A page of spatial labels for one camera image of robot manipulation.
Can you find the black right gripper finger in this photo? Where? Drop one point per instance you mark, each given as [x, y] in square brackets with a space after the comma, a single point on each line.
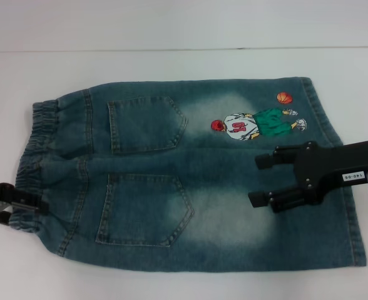
[278, 158]
[281, 201]

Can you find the blue denim shorts with embroidery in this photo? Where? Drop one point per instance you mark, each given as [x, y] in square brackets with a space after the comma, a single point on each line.
[202, 162]

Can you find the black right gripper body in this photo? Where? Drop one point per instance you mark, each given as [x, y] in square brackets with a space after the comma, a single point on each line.
[334, 168]

